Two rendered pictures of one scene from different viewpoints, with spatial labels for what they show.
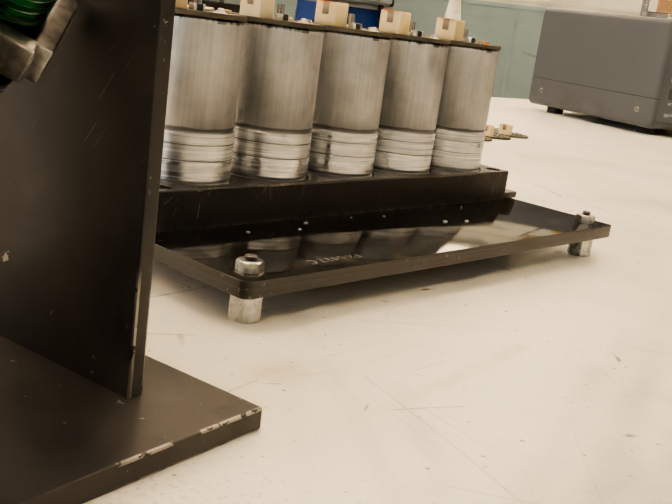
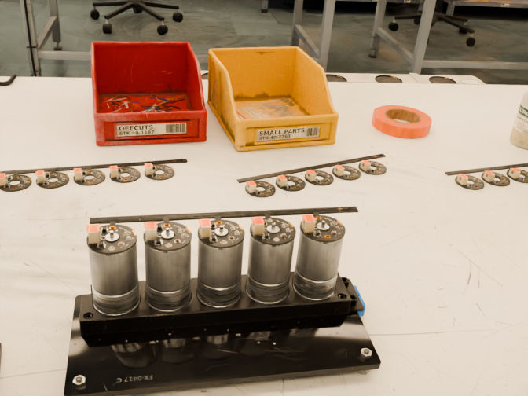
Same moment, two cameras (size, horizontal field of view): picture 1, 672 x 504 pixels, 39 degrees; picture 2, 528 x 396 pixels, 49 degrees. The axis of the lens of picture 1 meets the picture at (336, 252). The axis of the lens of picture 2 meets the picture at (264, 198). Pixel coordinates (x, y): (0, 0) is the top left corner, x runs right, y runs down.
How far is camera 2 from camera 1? 0.25 m
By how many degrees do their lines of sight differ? 36
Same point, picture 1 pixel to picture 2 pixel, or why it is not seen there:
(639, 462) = not seen: outside the picture
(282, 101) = (158, 279)
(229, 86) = (119, 277)
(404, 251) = (183, 376)
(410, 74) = (259, 257)
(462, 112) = (309, 270)
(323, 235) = (162, 350)
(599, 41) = not seen: outside the picture
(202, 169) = (109, 309)
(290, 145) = (165, 297)
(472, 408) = not seen: outside the picture
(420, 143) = (268, 290)
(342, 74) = (205, 261)
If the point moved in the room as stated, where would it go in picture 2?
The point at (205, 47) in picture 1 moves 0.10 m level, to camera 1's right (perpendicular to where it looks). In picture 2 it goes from (101, 264) to (259, 366)
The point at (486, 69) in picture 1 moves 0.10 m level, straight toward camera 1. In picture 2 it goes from (324, 251) to (174, 341)
